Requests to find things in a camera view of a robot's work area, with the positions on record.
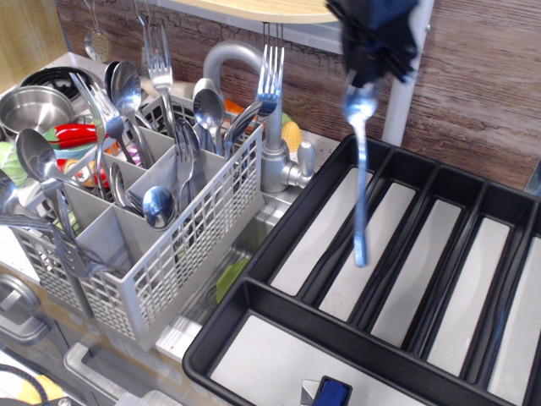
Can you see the steel spoon front centre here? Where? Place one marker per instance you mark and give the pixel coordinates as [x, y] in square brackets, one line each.
[159, 207]

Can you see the silver toy faucet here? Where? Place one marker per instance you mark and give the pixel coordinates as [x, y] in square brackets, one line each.
[278, 171]

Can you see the black stove burner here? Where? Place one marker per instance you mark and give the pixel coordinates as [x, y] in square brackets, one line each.
[59, 79]

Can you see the steel pot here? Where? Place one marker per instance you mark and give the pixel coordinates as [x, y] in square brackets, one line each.
[34, 107]

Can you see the black cutlery tray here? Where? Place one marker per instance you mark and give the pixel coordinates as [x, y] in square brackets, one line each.
[447, 312]

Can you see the steel fork left tall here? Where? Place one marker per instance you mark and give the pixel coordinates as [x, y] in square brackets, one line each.
[99, 126]

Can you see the steel spoon back left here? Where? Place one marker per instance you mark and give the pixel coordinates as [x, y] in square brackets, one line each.
[126, 96]

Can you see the green toy in sink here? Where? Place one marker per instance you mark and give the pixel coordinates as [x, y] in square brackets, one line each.
[228, 277]

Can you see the tall steel fork right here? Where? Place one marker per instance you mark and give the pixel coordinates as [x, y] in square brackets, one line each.
[269, 89]

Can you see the grey plastic cutlery basket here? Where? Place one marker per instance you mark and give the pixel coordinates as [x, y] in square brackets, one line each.
[153, 273]

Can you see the wooden shelf board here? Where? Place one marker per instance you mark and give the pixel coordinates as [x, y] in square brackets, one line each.
[273, 11]

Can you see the steel fork back centre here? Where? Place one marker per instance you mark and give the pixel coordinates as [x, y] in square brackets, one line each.
[160, 70]

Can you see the yellow toy corn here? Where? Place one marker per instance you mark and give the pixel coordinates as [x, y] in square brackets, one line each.
[291, 133]

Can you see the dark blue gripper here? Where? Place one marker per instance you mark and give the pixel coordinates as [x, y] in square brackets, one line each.
[377, 38]

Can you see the steel spatula front left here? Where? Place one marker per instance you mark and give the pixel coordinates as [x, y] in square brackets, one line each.
[80, 262]

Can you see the steel spoon back right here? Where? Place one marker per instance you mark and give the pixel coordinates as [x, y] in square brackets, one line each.
[210, 111]

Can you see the hanging steel strainer ladle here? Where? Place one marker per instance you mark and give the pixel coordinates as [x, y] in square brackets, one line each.
[97, 45]

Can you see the red toy chili pepper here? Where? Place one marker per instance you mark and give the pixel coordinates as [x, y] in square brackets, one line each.
[71, 135]

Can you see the steel spoon far left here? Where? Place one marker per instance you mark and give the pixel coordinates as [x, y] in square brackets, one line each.
[38, 159]

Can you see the big steel spoon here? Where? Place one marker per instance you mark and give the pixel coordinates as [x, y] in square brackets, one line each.
[359, 106]

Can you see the steel fork basket centre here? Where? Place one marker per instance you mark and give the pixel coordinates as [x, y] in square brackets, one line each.
[187, 150]

